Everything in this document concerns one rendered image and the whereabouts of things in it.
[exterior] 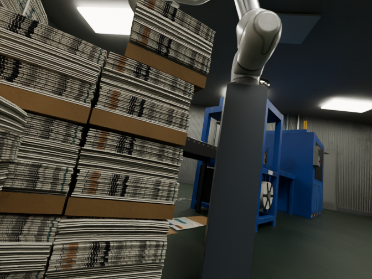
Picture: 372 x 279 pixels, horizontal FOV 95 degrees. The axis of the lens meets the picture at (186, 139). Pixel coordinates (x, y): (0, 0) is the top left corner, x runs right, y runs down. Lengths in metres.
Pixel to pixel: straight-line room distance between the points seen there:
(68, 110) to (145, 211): 0.34
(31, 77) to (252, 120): 0.81
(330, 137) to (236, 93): 7.73
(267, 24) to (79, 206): 0.89
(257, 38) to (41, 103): 0.77
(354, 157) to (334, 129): 1.18
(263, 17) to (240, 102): 0.35
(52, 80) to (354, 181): 8.72
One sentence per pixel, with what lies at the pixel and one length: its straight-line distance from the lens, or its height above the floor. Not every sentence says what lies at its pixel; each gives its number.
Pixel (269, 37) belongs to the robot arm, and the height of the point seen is 1.10.
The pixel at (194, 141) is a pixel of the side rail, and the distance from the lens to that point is 1.45.
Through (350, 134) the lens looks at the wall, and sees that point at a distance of 8.95.
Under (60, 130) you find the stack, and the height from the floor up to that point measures 0.58.
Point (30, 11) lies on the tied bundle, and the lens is 0.93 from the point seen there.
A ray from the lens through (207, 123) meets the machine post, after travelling 2.69.
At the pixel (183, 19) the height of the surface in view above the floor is 1.03.
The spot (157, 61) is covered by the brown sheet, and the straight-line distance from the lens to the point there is 0.61.
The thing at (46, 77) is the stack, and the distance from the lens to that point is 0.56.
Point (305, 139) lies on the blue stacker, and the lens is 4.49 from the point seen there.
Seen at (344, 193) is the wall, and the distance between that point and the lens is 8.54.
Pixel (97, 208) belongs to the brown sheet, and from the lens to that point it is 0.53.
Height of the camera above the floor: 0.53
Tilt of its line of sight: 10 degrees up
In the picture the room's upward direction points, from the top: 10 degrees clockwise
